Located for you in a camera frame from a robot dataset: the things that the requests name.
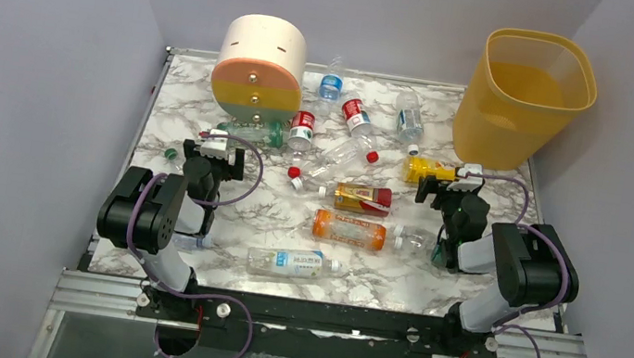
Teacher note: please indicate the yellow label bottle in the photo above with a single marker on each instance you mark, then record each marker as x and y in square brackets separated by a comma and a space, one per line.
[416, 168]

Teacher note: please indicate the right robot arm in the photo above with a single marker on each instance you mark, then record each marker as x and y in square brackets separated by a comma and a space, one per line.
[533, 271]

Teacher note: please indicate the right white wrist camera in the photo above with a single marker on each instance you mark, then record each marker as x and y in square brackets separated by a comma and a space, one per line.
[468, 178]

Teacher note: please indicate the clear bottle green label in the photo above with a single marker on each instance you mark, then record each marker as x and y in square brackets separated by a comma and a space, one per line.
[415, 241]

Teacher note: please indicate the gold red label bottle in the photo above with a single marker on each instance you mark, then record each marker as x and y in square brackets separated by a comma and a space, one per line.
[361, 199]

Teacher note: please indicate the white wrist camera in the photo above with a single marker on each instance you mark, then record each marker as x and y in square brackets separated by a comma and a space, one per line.
[213, 144]
[468, 178]

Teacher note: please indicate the cream and orange cylinder box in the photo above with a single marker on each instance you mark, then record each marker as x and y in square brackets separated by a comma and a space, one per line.
[259, 73]

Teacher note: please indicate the clear bottle blue white label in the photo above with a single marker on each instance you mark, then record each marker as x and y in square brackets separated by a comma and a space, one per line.
[410, 129]

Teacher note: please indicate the clear bottle red cap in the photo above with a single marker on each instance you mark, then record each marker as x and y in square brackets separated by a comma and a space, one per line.
[336, 159]

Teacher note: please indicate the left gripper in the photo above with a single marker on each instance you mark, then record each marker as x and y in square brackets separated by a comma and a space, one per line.
[213, 159]

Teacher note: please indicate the orange label bottle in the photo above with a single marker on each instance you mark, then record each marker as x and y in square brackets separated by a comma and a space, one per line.
[365, 235]

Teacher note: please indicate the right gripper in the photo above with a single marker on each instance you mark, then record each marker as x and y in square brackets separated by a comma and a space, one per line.
[449, 193]

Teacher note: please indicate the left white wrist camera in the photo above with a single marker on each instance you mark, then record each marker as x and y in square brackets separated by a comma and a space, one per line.
[213, 144]

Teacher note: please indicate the small crushed clear bottle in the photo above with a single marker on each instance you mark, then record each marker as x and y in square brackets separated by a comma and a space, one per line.
[190, 243]

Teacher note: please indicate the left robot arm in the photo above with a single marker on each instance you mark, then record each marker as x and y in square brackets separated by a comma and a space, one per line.
[144, 211]

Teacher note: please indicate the green cap water bottle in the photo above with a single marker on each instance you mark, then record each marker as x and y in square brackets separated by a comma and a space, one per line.
[174, 159]

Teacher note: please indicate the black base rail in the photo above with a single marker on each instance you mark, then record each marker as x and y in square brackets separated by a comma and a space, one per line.
[232, 321]

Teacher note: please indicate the green tinted plastic bottle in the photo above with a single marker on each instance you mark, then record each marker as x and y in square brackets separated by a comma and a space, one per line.
[271, 134]

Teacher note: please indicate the blue label water bottle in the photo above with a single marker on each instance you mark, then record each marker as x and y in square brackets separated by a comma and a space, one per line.
[331, 84]

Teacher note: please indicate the red label clear bottle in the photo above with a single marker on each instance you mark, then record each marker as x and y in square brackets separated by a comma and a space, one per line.
[355, 115]

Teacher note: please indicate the yellow mesh plastic bin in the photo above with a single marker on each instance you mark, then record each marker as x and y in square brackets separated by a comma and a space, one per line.
[526, 88]

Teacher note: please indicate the red white label bottle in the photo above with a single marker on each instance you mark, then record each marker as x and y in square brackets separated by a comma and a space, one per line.
[301, 131]

